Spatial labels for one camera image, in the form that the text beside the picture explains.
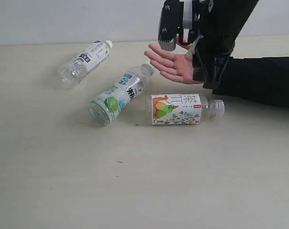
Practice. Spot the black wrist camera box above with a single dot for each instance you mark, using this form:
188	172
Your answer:
170	23

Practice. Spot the clear bottle white-blue label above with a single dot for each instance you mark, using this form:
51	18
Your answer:
75	70

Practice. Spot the black-sleeved forearm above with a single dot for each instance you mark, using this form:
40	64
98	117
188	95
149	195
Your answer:
260	80

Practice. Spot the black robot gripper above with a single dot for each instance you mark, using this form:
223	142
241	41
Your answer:
194	21

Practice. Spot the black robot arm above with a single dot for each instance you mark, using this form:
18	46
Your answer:
210	59

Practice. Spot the tea bottle fruit label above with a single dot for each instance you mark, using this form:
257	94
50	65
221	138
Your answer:
182	109

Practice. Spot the person's open bare hand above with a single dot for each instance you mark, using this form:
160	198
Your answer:
174	67

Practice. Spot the lime label drink bottle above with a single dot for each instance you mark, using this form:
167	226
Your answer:
108	105

